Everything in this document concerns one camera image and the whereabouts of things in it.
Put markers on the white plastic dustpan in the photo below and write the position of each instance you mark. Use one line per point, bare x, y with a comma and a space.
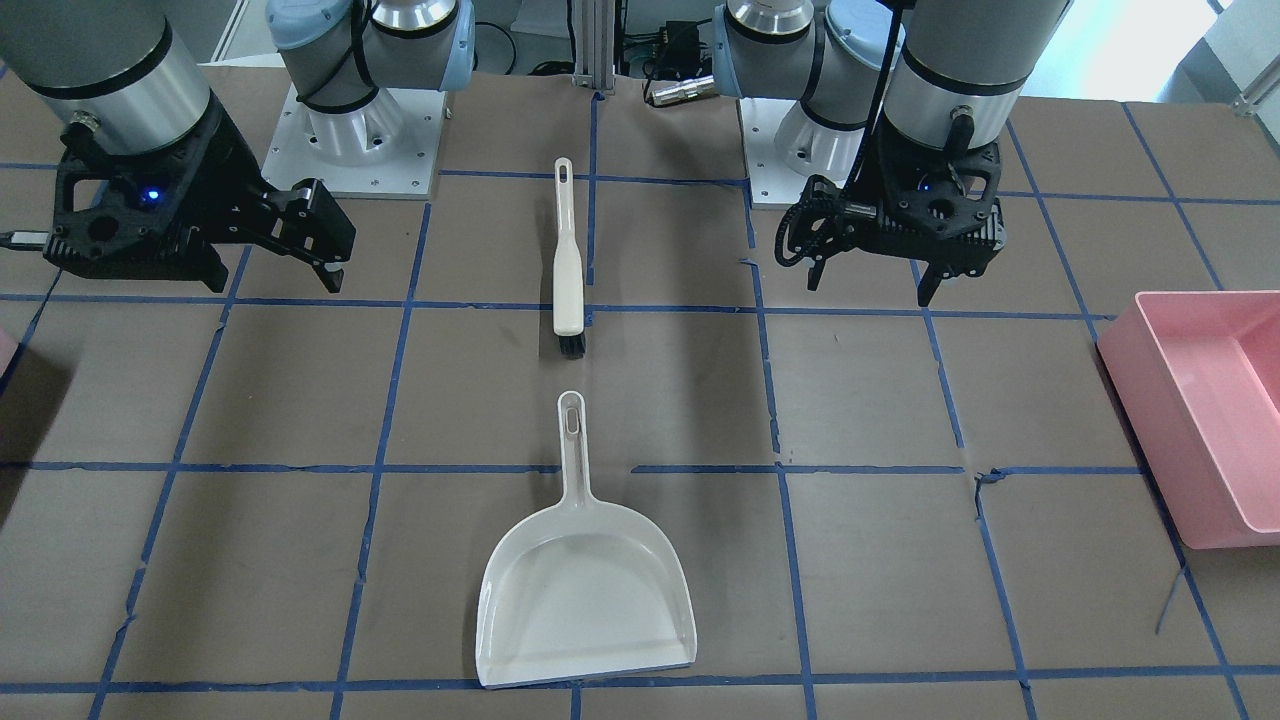
583, 588

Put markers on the white hand brush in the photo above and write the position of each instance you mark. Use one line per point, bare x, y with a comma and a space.
568, 301

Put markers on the pink plastic bin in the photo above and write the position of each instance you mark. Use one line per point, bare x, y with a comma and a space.
1197, 373

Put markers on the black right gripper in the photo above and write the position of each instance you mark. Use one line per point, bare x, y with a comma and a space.
213, 172

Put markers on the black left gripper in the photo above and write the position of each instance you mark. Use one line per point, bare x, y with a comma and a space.
868, 182

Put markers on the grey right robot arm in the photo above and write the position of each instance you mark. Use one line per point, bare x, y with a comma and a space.
125, 68

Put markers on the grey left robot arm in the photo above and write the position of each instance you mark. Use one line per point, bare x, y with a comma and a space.
927, 84

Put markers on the aluminium frame post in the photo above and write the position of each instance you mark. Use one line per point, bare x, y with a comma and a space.
594, 44

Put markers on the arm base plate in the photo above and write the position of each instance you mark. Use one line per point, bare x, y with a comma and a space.
387, 150
784, 147

